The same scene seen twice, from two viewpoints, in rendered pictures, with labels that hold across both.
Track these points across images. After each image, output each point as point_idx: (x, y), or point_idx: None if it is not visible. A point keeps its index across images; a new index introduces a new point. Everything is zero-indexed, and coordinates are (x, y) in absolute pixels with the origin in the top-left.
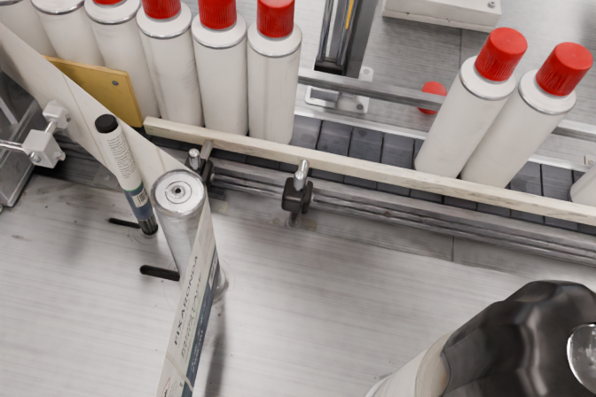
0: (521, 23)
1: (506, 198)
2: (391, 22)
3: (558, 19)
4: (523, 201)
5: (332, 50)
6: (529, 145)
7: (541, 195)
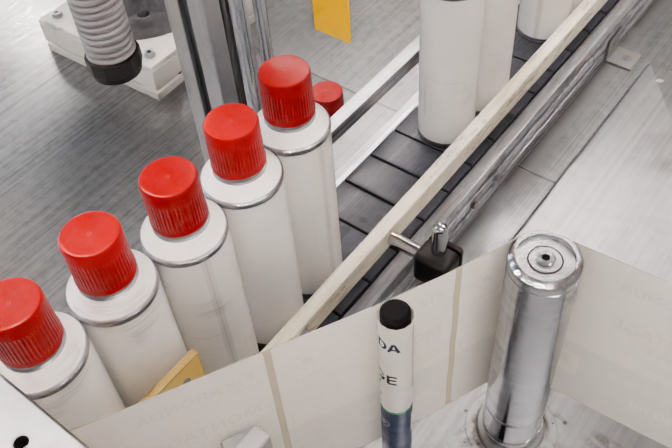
0: None
1: (529, 75)
2: (178, 96)
3: None
4: (538, 65)
5: None
6: (517, 6)
7: (519, 59)
